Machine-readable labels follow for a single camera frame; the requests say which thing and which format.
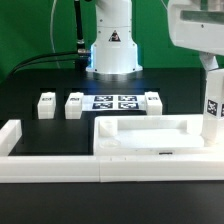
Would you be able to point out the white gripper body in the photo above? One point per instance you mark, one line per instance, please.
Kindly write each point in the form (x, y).
(195, 28)

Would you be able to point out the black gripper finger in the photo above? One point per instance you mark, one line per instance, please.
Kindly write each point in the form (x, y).
(208, 61)

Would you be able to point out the white desk top panel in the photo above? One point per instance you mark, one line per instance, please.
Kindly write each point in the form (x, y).
(147, 135)

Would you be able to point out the black vertical pole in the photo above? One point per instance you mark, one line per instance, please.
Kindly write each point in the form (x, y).
(79, 62)

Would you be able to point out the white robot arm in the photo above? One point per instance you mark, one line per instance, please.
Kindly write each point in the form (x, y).
(114, 54)

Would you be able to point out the fiducial marker sheet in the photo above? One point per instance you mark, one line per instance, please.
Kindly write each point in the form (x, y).
(113, 102)

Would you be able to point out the white U-shaped fixture frame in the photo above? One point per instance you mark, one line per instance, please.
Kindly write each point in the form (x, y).
(28, 169)

